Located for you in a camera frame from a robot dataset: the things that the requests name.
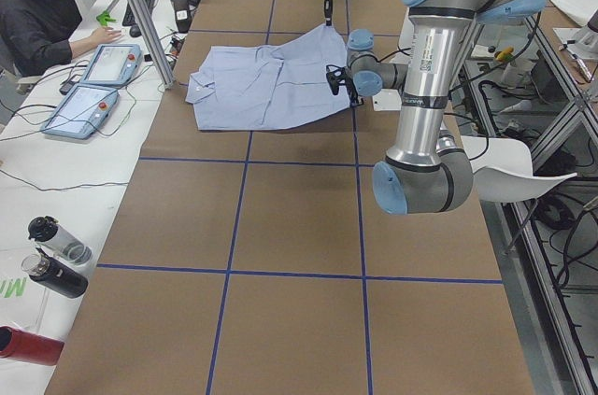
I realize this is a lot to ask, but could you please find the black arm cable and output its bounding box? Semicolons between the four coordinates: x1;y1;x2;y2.
373;47;412;64

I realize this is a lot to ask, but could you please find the person in black hoodie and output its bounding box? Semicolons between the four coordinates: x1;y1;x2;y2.
1;0;121;77

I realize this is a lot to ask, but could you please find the red water bottle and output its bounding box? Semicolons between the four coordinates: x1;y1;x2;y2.
1;326;64;366

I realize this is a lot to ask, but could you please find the teach pendant tablet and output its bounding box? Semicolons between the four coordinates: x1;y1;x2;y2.
79;44;143;87
40;84;119;140

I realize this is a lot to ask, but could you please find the black computer keyboard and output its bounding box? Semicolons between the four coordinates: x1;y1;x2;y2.
121;0;160;27

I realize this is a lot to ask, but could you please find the lower teach pendant tablet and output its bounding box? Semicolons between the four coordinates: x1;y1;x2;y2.
40;84;119;140

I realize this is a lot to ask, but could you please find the clear bottle black lid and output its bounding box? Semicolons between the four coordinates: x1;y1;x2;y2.
27;216;93;264

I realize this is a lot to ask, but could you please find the white plastic chair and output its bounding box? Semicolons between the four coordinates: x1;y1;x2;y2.
461;135;577;203

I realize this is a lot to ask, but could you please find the black water bottle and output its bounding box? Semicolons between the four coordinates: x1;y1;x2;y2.
21;248;88;299

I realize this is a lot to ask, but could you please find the aluminium frame post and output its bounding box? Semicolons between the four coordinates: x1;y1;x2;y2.
127;0;175;89

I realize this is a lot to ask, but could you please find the upper teach pendant tablet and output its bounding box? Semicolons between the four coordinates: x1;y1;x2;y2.
79;44;143;87

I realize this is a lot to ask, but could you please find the green plastic object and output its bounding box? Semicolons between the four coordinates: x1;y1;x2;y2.
96;10;117;27

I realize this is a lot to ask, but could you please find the light blue striped shirt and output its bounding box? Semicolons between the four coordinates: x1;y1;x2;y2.
185;24;349;131

